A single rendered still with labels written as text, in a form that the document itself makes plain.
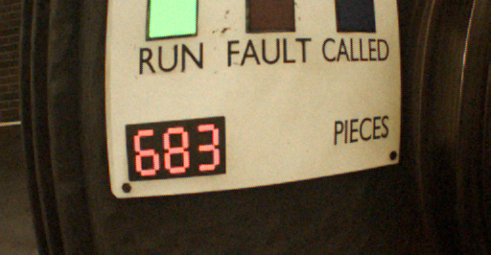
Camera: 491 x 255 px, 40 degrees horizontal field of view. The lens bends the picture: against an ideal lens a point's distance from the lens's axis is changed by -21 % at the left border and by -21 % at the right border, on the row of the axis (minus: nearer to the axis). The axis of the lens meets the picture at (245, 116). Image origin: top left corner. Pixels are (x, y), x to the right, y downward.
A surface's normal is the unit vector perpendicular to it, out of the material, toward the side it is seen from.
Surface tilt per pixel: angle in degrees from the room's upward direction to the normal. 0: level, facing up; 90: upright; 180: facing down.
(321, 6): 90
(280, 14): 90
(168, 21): 90
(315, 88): 90
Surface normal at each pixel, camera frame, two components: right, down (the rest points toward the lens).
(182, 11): 0.39, 0.17
